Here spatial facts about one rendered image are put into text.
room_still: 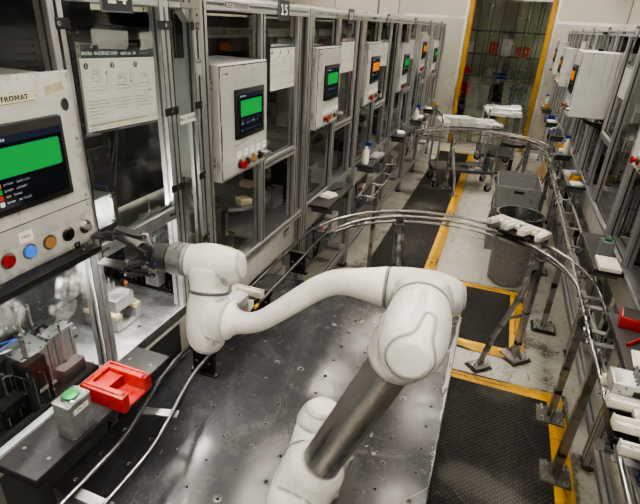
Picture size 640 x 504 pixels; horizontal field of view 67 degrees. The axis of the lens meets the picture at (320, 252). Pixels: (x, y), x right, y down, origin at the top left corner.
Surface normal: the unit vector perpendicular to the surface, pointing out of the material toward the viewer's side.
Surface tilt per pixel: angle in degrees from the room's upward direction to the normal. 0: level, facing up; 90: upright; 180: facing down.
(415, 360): 84
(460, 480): 0
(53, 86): 90
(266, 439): 0
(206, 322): 69
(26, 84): 90
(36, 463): 0
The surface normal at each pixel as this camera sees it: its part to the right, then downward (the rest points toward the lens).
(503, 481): 0.05, -0.90
